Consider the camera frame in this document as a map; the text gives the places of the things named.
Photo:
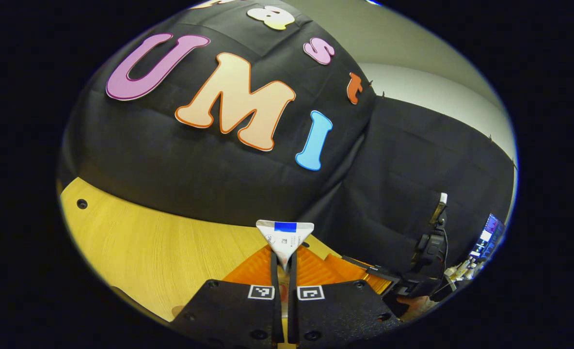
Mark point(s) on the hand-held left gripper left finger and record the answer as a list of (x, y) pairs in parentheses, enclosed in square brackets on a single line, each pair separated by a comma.
[(276, 315)]

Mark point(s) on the computer monitor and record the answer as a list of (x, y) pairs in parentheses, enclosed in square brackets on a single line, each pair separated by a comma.
[(488, 235)]

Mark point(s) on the black backdrop cloth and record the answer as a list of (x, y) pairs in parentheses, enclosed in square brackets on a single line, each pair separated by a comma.
[(195, 165)]

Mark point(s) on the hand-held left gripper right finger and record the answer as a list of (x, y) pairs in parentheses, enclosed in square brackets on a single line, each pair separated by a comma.
[(293, 315)]

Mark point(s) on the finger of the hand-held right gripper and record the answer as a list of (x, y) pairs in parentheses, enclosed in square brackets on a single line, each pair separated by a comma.
[(355, 269)]

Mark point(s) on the white toothpaste tube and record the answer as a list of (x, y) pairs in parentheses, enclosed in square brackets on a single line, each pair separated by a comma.
[(284, 237)]

